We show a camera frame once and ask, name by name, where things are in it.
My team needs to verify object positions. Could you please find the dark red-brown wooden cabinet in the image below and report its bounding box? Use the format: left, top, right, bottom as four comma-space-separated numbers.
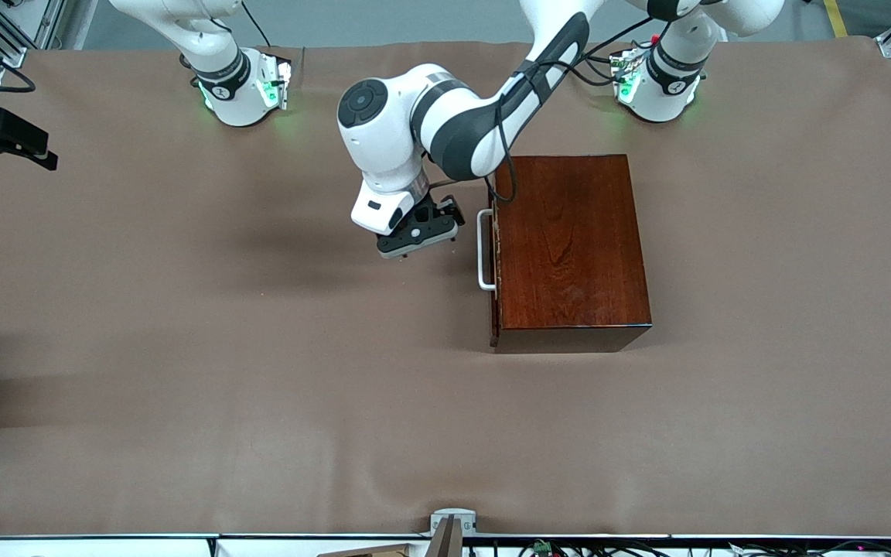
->
490, 154, 654, 354

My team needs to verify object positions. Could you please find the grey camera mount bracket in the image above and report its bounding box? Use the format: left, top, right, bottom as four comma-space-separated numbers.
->
430, 508, 477, 557

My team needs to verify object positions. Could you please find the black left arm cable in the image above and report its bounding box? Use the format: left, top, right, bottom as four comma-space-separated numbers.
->
484, 15, 655, 203

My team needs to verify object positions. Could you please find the yellow floor tape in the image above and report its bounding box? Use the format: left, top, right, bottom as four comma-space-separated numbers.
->
823, 0, 850, 38

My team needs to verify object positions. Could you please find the white table edge rail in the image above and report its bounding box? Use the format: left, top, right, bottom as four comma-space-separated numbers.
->
0, 532, 891, 557

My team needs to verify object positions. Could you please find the brown table mat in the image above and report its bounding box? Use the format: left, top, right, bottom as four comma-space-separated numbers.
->
0, 35, 891, 536

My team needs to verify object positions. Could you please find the light wooden plank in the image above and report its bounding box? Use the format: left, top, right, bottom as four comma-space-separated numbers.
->
318, 544, 411, 557

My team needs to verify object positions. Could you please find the light wood drawer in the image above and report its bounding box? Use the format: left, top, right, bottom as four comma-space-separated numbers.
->
477, 172, 502, 347

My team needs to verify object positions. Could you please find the black base cable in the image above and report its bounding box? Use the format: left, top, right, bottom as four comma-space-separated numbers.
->
241, 0, 271, 49

